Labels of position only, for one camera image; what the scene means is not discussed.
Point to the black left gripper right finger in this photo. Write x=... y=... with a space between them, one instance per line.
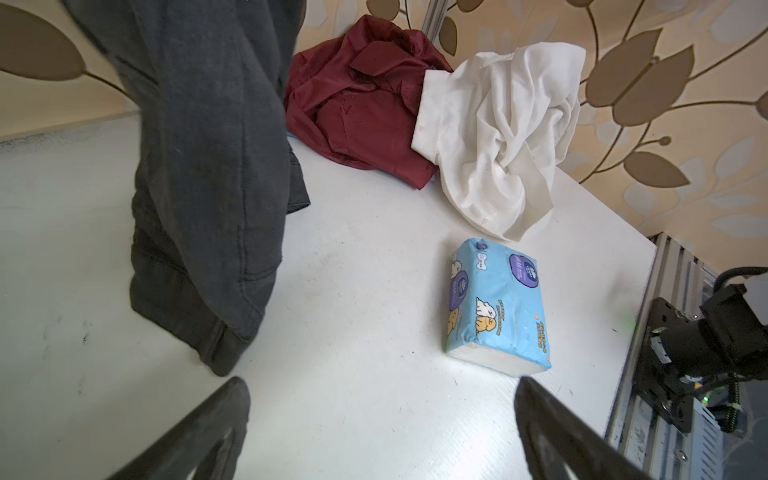
x=559 y=445

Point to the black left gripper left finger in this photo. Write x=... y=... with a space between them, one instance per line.
x=205 y=444

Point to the dark grey cloth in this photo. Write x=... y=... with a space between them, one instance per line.
x=216 y=177

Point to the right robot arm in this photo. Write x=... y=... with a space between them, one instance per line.
x=680 y=359

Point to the white cloth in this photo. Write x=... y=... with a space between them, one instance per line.
x=497 y=127

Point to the maroon cloth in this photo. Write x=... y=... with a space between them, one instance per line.
x=355 y=99

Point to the blue tissue pack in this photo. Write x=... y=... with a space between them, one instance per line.
x=496 y=313

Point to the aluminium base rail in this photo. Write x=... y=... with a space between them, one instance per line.
x=663 y=438

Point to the aluminium frame post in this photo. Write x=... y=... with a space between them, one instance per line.
x=434 y=18

